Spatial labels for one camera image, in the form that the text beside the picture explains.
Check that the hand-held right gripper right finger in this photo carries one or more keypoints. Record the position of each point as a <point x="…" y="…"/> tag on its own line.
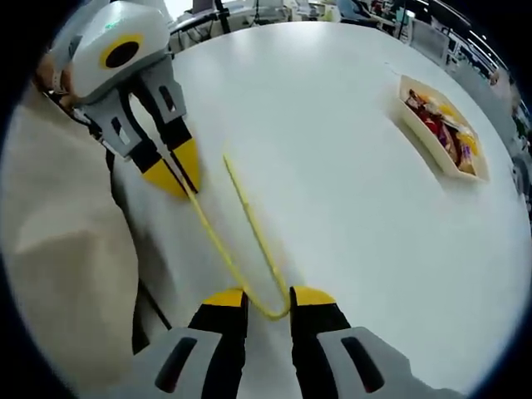
<point x="316" y="324"/>

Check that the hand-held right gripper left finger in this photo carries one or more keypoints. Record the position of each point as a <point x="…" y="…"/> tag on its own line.
<point x="220" y="332"/>

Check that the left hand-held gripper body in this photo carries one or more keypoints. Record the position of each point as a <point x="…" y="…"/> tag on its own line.
<point x="116" y="58"/>

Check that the yellow food tongs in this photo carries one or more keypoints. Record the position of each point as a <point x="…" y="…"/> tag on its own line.
<point x="249" y="249"/>

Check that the beige hexagonal food container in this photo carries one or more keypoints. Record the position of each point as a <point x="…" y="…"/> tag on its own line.
<point x="420" y="120"/>

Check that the pile of food snack packets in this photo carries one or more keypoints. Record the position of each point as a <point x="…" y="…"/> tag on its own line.
<point x="449" y="129"/>

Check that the person's left hand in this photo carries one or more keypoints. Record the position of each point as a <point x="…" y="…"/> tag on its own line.
<point x="52" y="79"/>

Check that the operator in beige shirt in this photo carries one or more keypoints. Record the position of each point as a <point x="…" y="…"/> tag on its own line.
<point x="62" y="232"/>

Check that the black stand pole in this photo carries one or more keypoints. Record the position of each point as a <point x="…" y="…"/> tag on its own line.
<point x="222" y="16"/>

